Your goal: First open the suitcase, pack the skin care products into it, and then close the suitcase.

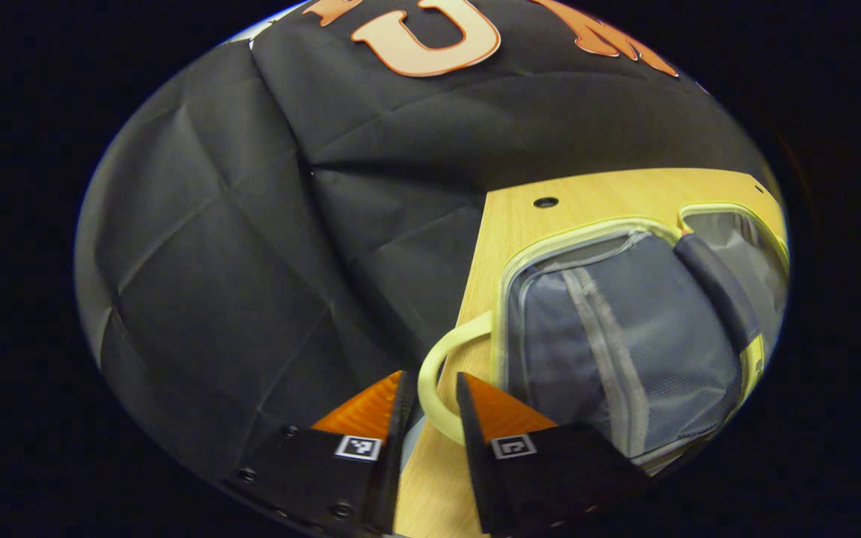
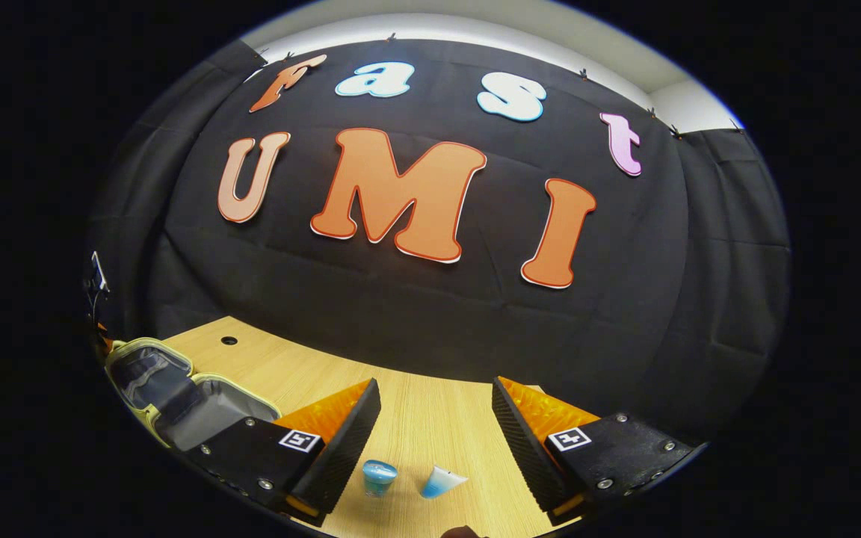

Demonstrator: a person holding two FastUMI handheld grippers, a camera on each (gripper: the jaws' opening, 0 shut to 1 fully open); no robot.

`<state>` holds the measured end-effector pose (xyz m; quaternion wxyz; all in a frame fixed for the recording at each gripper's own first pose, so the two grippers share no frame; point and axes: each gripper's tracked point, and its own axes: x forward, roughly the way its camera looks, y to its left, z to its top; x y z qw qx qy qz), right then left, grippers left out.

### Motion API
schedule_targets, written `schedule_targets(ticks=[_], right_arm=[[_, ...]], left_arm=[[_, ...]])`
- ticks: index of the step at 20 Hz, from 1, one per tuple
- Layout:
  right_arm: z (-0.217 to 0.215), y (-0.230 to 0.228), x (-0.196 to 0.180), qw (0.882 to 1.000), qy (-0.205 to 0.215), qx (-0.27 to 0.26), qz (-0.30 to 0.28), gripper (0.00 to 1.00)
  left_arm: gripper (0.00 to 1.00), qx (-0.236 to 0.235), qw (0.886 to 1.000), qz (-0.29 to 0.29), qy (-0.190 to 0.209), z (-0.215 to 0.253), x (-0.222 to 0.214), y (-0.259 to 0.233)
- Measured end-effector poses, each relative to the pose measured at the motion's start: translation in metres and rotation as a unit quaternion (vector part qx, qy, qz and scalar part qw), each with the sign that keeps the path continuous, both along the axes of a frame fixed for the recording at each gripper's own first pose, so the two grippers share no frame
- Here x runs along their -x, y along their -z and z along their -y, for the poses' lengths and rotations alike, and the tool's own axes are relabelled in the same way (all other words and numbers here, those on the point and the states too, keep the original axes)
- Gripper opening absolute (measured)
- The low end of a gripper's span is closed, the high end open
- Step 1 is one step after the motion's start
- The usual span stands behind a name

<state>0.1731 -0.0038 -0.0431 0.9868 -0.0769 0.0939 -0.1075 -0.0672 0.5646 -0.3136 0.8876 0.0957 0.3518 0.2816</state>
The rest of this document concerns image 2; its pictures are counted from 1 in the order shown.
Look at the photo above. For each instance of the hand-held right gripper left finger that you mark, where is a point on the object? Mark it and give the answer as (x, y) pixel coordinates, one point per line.
(344, 444)

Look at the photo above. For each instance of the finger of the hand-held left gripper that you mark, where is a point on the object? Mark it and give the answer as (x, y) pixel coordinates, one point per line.
(105, 342)

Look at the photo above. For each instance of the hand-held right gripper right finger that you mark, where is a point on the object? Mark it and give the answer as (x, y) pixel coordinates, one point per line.
(524, 441)

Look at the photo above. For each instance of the blue skin care bottle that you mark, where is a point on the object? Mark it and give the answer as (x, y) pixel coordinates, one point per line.
(379, 478)

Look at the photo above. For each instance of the blue white skin care tube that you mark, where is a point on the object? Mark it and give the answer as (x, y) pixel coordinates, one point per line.
(439, 482)

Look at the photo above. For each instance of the pale yellow suitcase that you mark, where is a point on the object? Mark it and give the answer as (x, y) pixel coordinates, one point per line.
(206, 415)

